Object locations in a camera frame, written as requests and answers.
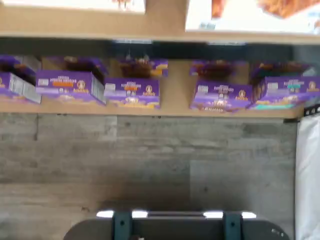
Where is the purple Annie's box teal label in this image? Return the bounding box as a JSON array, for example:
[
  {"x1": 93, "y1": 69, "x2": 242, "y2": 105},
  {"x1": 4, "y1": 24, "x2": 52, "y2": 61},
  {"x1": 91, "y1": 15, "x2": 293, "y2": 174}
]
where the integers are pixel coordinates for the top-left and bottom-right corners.
[{"x1": 246, "y1": 61, "x2": 320, "y2": 111}]

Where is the white cookie picture box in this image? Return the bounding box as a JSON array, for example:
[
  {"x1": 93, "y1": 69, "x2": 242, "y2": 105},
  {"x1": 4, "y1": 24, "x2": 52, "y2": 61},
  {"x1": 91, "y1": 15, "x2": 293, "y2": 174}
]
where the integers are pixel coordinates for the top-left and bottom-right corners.
[{"x1": 0, "y1": 0, "x2": 146, "y2": 16}]

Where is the orange pretzel crackers box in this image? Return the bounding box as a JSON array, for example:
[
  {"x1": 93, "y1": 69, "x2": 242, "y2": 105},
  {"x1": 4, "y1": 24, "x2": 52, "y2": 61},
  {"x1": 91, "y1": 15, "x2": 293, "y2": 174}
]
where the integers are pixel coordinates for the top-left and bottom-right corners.
[{"x1": 184, "y1": 0, "x2": 320, "y2": 35}]

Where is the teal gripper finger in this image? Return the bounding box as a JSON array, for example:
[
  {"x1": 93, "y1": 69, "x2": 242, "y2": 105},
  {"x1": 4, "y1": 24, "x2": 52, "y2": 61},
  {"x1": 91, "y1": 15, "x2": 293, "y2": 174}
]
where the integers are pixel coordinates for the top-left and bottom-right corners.
[
  {"x1": 111, "y1": 210, "x2": 133, "y2": 240},
  {"x1": 222, "y1": 211, "x2": 244, "y2": 240}
]

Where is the purple Annie's box orange label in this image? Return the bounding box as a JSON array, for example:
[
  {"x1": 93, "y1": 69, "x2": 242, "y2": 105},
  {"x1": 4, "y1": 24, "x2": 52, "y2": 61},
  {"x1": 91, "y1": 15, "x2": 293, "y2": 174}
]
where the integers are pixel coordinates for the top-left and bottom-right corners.
[
  {"x1": 35, "y1": 56, "x2": 109, "y2": 106},
  {"x1": 103, "y1": 58, "x2": 169, "y2": 110}
]

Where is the white plastic sheet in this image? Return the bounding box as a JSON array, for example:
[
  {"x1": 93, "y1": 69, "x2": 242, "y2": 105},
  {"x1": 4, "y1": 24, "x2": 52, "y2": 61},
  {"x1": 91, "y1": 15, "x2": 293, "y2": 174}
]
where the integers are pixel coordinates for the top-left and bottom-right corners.
[{"x1": 295, "y1": 116, "x2": 320, "y2": 240}]

